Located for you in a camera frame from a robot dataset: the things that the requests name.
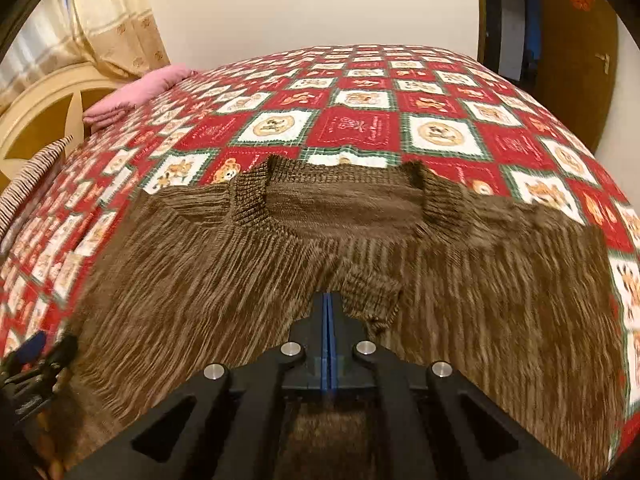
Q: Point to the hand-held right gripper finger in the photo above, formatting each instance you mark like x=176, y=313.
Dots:
x=321, y=320
x=331, y=320

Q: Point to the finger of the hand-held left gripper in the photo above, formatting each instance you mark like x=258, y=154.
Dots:
x=57, y=355

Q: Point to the brown knitted sweater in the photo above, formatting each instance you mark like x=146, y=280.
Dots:
x=200, y=285

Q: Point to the striped woven cloth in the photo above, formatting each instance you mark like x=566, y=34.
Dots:
x=30, y=175

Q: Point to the red printed patchwork quilt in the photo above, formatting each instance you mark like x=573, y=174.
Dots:
x=350, y=125

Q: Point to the cream wooden headboard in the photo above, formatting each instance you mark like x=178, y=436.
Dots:
x=40, y=110

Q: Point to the pink pillow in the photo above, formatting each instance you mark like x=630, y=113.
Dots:
x=135, y=92

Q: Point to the beige patterned curtain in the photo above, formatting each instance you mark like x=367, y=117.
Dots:
x=115, y=25

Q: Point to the brown wooden door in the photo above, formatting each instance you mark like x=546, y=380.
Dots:
x=570, y=60

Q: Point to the dark wooden door frame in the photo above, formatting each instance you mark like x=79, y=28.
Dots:
x=487, y=20

